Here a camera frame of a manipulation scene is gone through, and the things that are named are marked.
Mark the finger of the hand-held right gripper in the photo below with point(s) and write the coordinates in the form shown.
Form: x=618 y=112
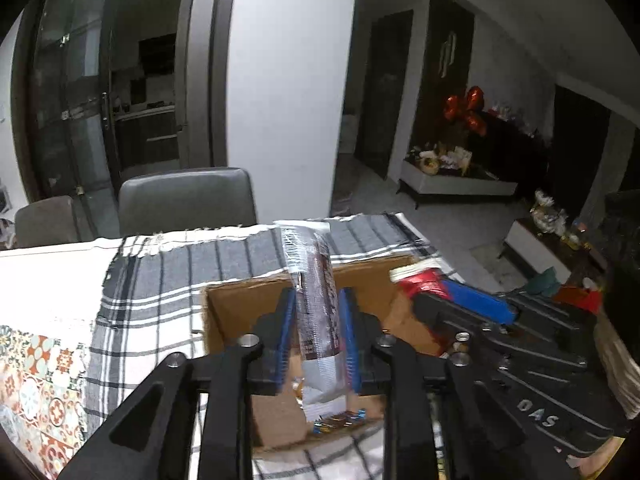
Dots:
x=440 y=315
x=480 y=302

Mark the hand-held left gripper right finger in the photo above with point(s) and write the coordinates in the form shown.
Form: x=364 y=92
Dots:
x=351 y=340

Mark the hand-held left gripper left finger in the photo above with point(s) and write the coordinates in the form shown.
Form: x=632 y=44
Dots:
x=285 y=340

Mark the red snack packet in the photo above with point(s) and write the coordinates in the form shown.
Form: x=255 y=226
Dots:
x=425 y=285

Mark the dark snack packet clear edges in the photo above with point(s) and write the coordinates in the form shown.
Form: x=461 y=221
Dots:
x=317 y=310

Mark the brown cardboard box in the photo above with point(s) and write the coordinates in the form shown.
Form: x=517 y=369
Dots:
x=235 y=320

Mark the dark green garment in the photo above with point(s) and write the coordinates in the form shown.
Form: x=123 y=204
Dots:
x=542 y=280

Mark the low coffee table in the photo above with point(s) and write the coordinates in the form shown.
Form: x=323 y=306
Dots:
x=535 y=250

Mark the red jacket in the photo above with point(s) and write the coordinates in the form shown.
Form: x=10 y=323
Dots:
x=580 y=298

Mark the white lotus ornament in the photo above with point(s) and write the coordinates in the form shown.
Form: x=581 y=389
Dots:
x=547 y=215

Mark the white low bench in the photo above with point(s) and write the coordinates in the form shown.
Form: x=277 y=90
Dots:
x=460 y=187

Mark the grey white plaid cloth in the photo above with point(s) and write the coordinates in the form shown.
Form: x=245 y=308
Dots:
x=175 y=270

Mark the dark sideboard cabinet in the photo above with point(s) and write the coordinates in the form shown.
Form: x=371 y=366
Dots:
x=510 y=160

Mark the flower gift arrangement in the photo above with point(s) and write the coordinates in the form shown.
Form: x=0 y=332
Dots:
x=440 y=160

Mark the grey upholstered chair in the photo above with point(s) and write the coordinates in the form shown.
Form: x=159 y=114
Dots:
x=47 y=222
x=185 y=200

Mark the row of small ornaments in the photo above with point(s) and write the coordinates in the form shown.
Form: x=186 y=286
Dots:
x=510 y=117

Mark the red foil balloon bunch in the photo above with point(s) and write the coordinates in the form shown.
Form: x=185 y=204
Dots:
x=467 y=110

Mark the dark tall wardrobe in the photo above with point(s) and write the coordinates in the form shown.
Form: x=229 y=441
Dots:
x=445 y=70

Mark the kitchen counter cabinet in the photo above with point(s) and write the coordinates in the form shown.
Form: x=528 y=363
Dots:
x=145 y=135

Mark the colourful patterned table mat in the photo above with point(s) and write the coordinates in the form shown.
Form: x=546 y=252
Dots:
x=40 y=390

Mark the silver refrigerator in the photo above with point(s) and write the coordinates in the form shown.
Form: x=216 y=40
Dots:
x=197 y=85

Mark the dark framed sliding glass door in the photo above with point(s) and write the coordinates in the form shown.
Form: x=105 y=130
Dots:
x=75 y=85

